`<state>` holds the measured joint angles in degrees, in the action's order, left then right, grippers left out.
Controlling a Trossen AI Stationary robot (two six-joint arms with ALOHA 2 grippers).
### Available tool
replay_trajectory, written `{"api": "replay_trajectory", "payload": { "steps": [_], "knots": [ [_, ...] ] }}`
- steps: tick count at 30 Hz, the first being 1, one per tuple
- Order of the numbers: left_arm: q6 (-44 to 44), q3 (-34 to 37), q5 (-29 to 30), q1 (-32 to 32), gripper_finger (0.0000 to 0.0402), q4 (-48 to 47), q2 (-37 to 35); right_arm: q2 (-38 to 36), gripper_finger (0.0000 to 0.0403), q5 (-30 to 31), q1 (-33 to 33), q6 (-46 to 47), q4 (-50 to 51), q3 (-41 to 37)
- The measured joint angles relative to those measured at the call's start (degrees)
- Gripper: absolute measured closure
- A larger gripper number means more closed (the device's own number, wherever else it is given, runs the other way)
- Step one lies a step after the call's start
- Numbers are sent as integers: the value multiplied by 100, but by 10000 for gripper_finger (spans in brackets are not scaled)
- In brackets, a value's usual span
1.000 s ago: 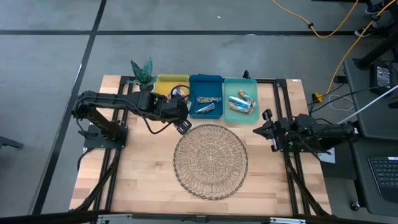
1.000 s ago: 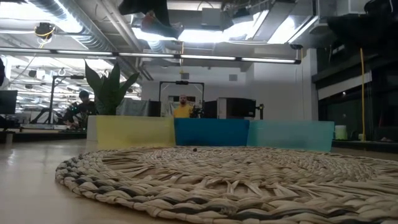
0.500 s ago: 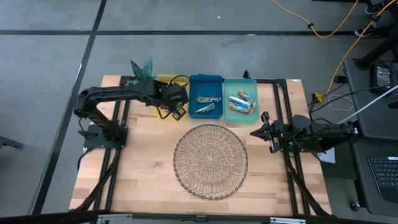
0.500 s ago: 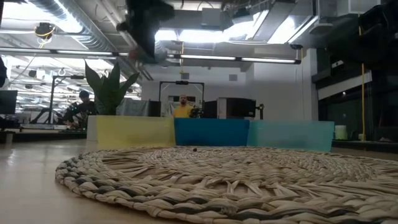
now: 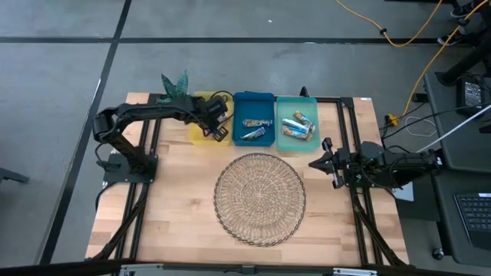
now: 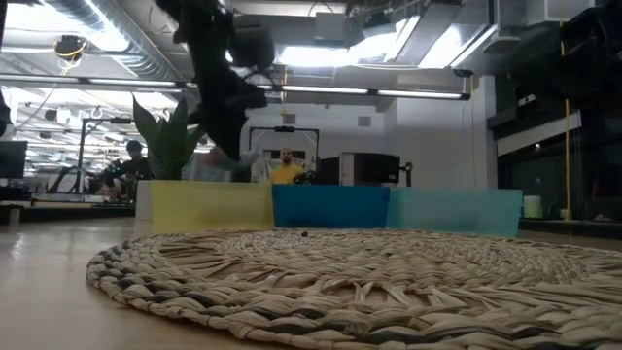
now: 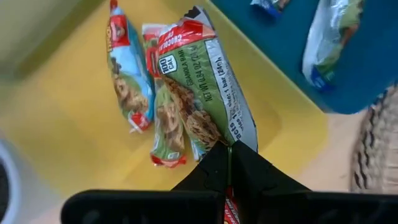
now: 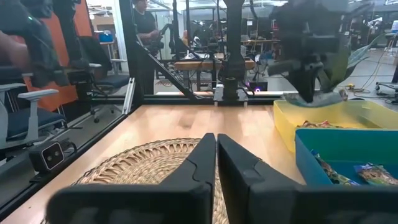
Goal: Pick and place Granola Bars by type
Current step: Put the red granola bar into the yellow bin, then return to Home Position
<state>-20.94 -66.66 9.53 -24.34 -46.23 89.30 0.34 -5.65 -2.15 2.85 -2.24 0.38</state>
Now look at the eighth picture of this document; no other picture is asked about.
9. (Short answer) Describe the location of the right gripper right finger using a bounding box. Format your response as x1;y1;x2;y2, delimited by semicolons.
216;133;398;224

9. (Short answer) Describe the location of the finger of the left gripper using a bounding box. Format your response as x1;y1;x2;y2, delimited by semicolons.
292;62;326;104
320;66;338;94

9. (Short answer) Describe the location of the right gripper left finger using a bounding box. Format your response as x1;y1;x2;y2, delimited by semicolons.
45;133;217;224

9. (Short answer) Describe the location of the green plant in white pot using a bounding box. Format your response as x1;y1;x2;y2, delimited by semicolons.
323;32;388;94

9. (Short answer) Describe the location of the yellow plastic bin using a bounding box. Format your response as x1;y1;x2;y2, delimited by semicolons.
272;99;398;154

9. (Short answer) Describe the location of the black computer purple light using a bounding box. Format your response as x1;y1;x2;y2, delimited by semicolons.
248;81;269;93

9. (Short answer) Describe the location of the grey chair base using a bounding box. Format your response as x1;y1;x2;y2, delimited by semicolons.
374;63;398;105

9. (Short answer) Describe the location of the blue plastic bin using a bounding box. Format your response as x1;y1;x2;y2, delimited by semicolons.
294;128;398;187

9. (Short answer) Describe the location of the wooden background table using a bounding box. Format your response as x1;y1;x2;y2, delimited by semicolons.
173;58;256;72

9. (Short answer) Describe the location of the dark office chair blue seat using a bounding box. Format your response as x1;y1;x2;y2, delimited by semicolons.
70;35;131;124

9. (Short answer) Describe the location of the person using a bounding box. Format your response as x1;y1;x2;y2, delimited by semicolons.
132;0;164;96

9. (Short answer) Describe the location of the grey office chair blue seat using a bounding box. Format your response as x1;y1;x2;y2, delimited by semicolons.
0;82;68;150

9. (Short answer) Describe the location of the orange partition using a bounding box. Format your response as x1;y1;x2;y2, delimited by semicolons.
9;0;94;111

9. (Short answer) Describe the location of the person's hand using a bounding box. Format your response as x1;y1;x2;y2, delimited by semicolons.
0;30;29;68

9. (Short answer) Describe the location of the black frame crossbar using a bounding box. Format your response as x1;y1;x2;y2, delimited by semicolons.
0;105;133;220

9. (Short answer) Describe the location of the silver metal bracket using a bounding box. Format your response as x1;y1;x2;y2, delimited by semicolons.
122;77;137;115

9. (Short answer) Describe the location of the black camera cable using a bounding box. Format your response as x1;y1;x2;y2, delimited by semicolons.
60;140;78;156

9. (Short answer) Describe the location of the black stereo camera box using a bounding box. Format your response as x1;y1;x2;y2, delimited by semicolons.
29;141;67;174

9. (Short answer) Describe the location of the black aluminium frame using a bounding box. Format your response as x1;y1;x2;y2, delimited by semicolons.
90;0;299;106

